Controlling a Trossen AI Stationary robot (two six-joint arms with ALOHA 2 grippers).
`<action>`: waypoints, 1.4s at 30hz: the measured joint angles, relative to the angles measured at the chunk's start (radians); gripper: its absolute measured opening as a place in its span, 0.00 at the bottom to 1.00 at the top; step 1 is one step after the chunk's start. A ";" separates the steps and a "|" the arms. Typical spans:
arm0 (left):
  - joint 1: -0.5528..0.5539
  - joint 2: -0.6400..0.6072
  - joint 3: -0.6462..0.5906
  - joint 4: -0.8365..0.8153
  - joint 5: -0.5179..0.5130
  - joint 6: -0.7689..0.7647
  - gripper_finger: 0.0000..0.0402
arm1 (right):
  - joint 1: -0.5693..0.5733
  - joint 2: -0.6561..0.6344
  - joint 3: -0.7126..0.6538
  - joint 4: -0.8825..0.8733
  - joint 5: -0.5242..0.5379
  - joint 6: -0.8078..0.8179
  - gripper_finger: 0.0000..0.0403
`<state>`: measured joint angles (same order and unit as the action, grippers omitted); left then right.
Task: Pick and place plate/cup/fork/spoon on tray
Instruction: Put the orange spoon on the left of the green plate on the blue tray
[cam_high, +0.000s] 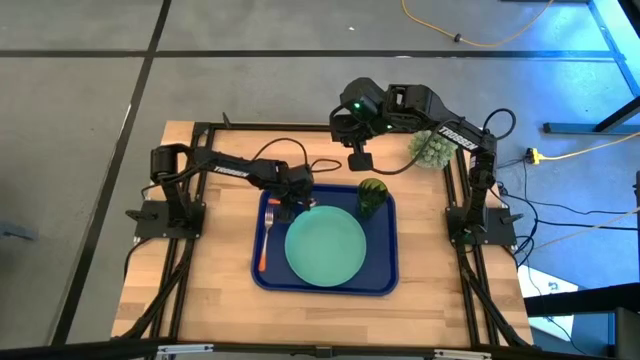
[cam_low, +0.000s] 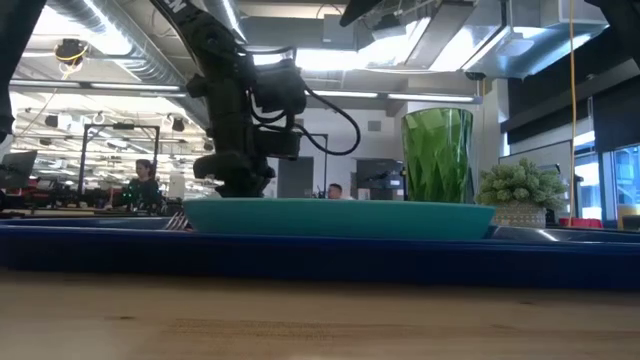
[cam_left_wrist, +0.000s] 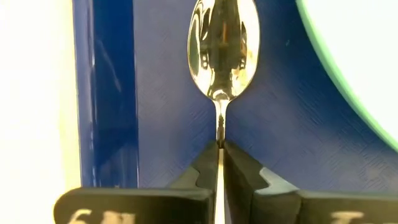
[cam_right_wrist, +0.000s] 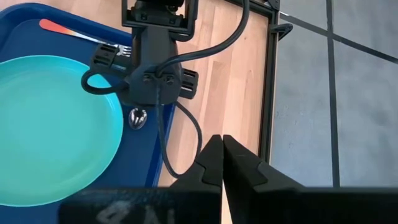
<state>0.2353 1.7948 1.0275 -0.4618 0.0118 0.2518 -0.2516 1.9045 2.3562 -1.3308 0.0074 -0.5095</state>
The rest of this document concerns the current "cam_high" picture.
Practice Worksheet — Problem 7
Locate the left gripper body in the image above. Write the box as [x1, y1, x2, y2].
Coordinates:
[272, 162, 316, 204]

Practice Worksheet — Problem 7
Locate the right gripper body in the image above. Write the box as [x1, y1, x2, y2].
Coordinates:
[328, 102, 394, 151]

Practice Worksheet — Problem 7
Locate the green translucent cup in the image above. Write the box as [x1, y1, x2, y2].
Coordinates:
[356, 177, 390, 220]

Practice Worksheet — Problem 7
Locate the teal round plate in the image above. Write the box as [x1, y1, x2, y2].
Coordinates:
[284, 205, 368, 288]

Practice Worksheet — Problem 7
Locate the fork with orange handle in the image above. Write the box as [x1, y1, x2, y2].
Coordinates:
[257, 207, 275, 274]

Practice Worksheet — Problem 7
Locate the blue plastic tray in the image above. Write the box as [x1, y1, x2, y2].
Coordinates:
[250, 183, 400, 297]

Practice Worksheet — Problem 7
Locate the green artificial succulent plant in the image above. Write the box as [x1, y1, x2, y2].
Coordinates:
[408, 129, 459, 170]

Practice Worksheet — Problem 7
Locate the white sheet with blue logo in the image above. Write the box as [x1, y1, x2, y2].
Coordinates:
[517, 263, 581, 342]

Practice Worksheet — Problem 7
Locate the black rig crossbar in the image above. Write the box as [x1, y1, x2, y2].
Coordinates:
[0, 337, 640, 360]

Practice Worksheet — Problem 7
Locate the black beam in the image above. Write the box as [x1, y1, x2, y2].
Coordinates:
[523, 282, 640, 360]

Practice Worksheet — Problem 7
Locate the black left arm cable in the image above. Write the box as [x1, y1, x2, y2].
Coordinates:
[251, 137, 344, 175]

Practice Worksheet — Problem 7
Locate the black aluminium table frame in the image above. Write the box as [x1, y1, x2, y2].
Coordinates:
[112, 112, 534, 351]

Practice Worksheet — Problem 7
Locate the yellow extension cord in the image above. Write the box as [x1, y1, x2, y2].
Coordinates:
[401, 0, 555, 49]

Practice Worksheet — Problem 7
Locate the silver metal bracket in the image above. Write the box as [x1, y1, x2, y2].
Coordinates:
[156, 343, 215, 357]
[433, 348, 494, 360]

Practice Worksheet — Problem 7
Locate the yellow cord with plug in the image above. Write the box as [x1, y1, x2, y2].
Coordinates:
[525, 130, 640, 165]

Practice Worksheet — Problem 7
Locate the black metal stand frame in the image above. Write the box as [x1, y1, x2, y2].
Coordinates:
[542, 0, 640, 136]

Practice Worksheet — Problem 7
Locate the black floor cable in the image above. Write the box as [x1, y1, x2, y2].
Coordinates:
[497, 182, 640, 232]

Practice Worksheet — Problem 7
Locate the tan floor cord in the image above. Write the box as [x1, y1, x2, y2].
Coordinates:
[529, 207, 640, 251]

